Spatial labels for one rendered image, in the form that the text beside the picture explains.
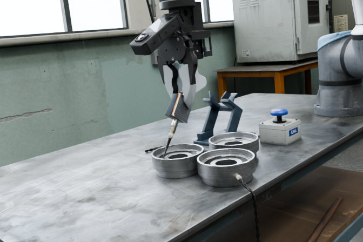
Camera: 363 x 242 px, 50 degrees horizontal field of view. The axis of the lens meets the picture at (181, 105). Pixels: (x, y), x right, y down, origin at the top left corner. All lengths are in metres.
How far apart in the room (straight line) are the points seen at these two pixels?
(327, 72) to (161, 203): 0.69
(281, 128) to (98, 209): 0.45
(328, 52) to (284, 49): 1.88
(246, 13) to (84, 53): 1.37
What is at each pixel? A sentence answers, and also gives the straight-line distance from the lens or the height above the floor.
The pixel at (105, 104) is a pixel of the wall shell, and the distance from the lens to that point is 2.54.
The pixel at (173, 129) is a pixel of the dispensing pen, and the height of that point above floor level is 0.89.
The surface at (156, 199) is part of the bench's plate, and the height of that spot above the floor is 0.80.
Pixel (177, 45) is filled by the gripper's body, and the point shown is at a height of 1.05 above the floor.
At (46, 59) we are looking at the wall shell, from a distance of 2.35.
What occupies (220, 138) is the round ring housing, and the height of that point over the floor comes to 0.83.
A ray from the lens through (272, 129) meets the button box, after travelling 0.92.
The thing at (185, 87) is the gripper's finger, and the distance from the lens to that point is 0.77.
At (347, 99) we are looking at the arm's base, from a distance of 1.18.
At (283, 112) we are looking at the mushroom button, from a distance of 0.93.
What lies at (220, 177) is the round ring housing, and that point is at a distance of 0.69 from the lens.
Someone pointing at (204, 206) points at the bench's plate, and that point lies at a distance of 0.63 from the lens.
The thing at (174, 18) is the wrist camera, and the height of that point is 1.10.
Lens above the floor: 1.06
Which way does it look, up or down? 10 degrees down
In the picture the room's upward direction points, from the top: 6 degrees counter-clockwise
